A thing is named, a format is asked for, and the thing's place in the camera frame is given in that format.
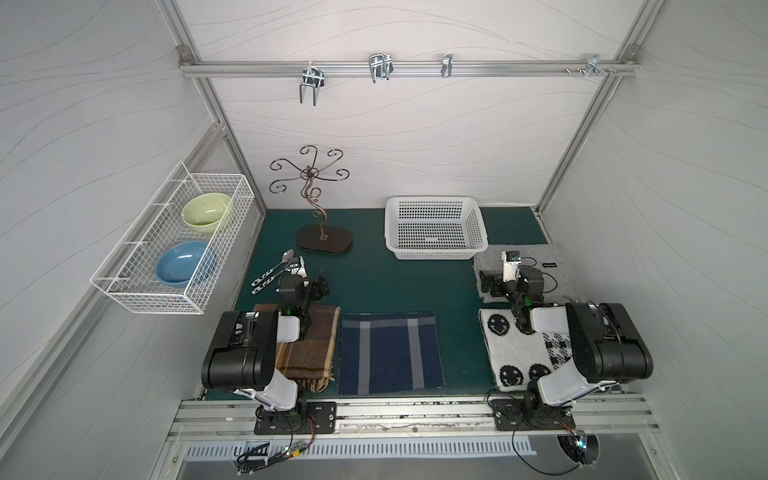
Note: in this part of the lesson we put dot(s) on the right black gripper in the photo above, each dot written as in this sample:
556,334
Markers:
493,285

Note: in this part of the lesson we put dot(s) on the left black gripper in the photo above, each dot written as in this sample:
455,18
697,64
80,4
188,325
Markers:
318,287

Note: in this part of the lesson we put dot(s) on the brown plaid scarf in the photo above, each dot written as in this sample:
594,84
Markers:
307,362

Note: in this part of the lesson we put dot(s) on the white black smiley scarf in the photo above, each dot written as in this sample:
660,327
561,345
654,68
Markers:
517,358

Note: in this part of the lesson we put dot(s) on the navy blue plaid scarf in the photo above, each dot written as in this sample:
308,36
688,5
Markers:
387,353

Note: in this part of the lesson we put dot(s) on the white plastic basket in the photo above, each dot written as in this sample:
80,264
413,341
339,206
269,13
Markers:
434,228

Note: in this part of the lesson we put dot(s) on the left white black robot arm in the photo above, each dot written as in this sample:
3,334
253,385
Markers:
242,354

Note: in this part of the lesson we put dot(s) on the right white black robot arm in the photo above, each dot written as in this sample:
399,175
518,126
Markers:
607,349

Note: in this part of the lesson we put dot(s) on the silver spoon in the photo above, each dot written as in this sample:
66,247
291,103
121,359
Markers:
286,257

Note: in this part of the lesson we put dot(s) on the bronze scroll jewelry stand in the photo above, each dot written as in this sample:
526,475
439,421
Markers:
319,237

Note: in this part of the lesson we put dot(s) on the green dark table mat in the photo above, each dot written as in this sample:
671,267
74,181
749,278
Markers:
369,279

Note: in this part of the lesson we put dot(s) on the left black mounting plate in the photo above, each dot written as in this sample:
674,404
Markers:
306,418

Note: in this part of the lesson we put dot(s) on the black mounting plate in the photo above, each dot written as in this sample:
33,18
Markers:
512,413
306,418

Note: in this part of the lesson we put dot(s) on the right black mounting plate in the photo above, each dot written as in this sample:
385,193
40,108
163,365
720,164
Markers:
512,413

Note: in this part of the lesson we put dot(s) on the green ceramic bowl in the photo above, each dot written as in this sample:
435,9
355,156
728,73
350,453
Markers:
208,213

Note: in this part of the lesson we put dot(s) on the blue ceramic bowl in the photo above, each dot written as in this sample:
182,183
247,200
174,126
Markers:
191,262

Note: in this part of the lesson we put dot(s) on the white vent grille strip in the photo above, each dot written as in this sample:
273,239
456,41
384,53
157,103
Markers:
368,448

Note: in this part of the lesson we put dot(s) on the left wiring bundle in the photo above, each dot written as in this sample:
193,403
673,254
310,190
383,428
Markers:
270,453

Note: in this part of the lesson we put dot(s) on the double prong metal hook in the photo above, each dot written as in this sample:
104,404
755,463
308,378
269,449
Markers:
312,81

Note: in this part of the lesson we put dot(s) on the small single metal hook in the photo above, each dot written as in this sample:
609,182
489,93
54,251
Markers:
446,65

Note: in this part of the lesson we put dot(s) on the looped metal hook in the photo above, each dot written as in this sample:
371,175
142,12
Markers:
380,66

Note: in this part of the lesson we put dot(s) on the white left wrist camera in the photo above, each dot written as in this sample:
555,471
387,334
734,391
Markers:
298,267

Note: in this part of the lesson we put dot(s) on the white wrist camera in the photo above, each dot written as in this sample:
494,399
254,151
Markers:
511,263
298,267

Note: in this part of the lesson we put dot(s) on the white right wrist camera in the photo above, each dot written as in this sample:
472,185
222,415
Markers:
511,263

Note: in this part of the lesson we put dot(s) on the white wire wall basket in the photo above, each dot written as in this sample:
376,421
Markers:
127,275

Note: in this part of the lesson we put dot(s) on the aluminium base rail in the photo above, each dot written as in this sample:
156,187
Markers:
370,417

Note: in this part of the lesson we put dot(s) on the right metal bracket hook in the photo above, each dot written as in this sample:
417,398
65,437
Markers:
591,68

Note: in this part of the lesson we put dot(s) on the aluminium cross rail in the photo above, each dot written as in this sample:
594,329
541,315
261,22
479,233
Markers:
402,69

